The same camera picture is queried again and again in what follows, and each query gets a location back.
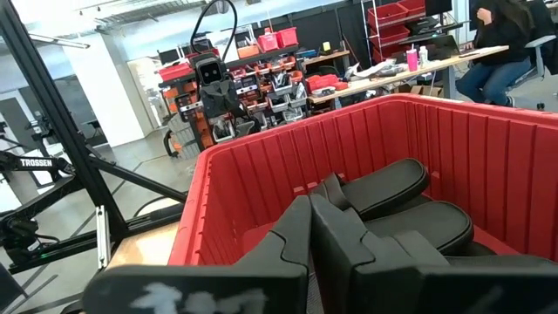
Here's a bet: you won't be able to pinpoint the flat red storage bin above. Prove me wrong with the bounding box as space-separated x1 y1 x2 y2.
157 63 195 83

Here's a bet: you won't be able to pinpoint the small wooden shelf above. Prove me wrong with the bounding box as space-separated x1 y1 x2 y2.
300 50 351 66

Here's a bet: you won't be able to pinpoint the black laptop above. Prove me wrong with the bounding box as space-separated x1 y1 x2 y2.
425 34 462 61

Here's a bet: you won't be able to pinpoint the ceiling light strip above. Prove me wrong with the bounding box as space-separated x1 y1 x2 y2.
29 33 92 50

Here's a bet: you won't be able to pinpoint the orange storage bin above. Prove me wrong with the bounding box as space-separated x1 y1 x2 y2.
237 44 262 59

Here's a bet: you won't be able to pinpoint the black office chair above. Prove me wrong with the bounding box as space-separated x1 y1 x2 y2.
507 0 558 111

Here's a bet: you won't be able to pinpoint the parts cart with bins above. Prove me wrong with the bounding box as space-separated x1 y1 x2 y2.
159 43 309 160

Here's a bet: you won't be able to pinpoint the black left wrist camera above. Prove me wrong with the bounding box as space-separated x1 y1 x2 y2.
194 54 228 86

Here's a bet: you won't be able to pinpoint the white papers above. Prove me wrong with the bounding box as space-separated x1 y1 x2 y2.
348 60 406 79

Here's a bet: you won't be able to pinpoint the cardboard box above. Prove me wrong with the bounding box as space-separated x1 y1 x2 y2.
394 84 445 99

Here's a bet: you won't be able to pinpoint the small red storage bin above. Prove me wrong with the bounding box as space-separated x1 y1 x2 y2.
256 32 280 53
276 26 300 48

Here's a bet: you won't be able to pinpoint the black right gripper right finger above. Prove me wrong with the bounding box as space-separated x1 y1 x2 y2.
310 195 558 314

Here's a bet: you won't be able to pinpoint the long wooden desk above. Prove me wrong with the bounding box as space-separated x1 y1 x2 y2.
307 44 511 106

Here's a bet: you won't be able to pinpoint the person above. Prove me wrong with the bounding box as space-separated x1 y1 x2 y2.
455 0 558 108

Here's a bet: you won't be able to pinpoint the black aluminium support frame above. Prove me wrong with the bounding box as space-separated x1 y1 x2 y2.
0 0 188 276

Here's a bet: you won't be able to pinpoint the red parts tray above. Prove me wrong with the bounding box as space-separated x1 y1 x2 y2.
306 73 350 95

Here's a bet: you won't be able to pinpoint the pink tumbler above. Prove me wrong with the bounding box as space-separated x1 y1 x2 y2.
405 47 419 73

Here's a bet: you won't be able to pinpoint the black monitor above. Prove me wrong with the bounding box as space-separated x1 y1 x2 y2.
425 0 453 17

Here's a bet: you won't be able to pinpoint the red plastic bin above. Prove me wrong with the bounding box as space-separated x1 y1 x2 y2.
167 92 558 268

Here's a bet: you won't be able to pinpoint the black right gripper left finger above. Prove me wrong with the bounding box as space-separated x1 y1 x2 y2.
82 195 313 314

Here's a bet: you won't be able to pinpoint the metal wire shelf rack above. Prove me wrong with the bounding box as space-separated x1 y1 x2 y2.
360 0 431 66

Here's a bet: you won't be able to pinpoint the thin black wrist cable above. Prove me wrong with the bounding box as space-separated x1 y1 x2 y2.
190 0 239 62

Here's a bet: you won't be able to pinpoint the silver frame corner plate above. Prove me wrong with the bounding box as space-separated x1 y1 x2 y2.
94 204 111 270

